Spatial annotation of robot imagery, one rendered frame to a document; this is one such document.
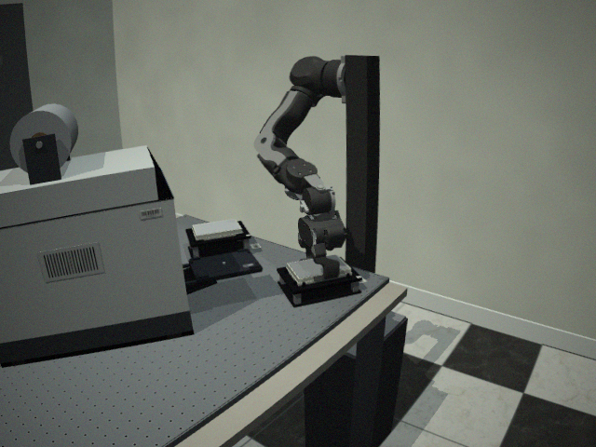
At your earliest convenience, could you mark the grey cylinder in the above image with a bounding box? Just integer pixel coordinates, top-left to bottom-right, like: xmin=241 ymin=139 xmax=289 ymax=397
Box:
xmin=9 ymin=103 xmax=78 ymax=173

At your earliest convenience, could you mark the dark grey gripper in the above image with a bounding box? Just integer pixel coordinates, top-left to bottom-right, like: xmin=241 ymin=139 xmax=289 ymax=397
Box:
xmin=298 ymin=210 xmax=346 ymax=282

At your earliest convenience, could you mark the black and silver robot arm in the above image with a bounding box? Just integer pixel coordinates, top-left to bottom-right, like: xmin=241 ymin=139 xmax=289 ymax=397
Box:
xmin=254 ymin=55 xmax=357 ymax=216

